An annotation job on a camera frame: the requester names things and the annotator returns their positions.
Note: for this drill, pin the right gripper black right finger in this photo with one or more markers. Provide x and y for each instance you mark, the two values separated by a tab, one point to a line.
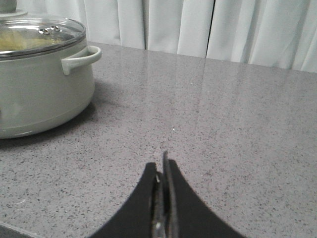
187	216

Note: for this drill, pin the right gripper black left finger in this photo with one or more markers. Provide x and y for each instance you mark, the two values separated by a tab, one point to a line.
141	216

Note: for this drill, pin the glass pot lid with knob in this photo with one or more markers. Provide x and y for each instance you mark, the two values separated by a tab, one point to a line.
66	31

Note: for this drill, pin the yellow plastic corn cob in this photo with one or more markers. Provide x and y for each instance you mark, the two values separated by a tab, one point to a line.
15	41

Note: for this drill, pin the pale green electric cooking pot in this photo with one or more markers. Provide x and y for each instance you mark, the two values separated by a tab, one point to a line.
41	92

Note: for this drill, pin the white pleated curtain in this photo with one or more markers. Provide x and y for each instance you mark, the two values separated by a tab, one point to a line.
279	33

